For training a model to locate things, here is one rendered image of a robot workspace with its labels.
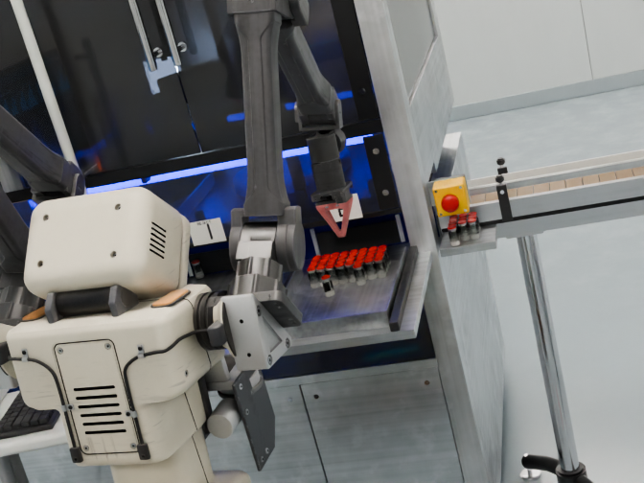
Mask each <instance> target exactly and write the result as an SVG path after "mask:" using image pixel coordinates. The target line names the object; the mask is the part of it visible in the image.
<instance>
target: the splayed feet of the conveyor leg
mask: <svg viewBox="0 0 644 483"><path fill-rule="evenodd" d="M521 464H522V466H523V467H524V468H525V470H523V471H522V472H521V473H520V478H521V479H522V480H523V481H526V482H533V481H536V480H538V479H539V478H540V477H541V471H547V472H551V473H554V474H556V476H557V481H558V483H593V482H592V481H591V480H590V479H589V478H587V469H586V466H585V465H584V464H583V463H582V462H579V464H580V468H579V469H578V470H577V471H575V472H563V471H562V470H561V466H560V461H559V459H556V458H553V457H549V456H544V455H534V454H529V453H525V454H524V455H523V457H522V459H521Z"/></svg>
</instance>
